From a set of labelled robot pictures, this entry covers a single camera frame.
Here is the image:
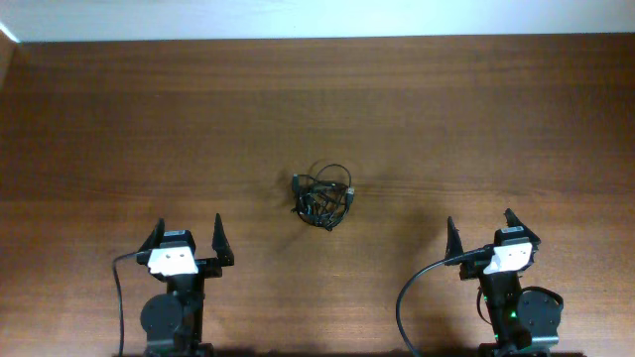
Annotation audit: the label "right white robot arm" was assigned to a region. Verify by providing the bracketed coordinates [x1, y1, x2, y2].
[445, 209, 565, 357]

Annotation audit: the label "black usb cables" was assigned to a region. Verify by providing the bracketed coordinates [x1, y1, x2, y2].
[290, 163, 356, 232]

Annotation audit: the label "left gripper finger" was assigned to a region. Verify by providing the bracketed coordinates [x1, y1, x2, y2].
[139, 218, 165, 252]
[212, 213, 234, 267]

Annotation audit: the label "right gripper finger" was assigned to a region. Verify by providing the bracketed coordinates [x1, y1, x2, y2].
[444, 216, 464, 266]
[504, 208, 541, 244]

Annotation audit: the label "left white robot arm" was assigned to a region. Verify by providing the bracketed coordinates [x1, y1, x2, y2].
[136, 215, 234, 357]

